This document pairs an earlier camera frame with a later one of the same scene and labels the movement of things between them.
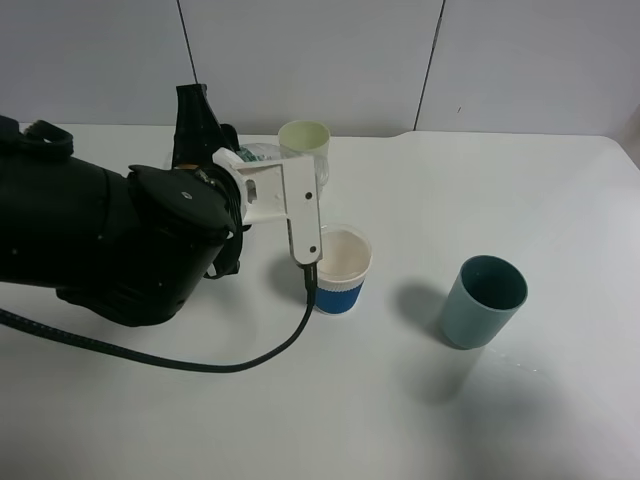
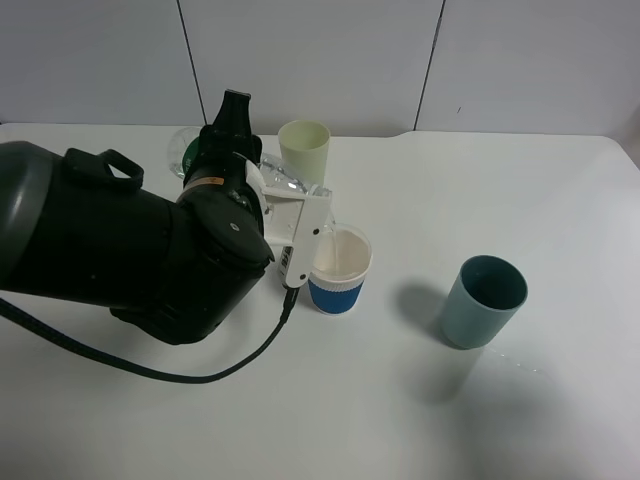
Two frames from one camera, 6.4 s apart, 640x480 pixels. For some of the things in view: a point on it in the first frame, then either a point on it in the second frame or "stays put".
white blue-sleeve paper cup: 341,274 stays put
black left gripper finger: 198,130 to 234,115
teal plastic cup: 486,297 stays put
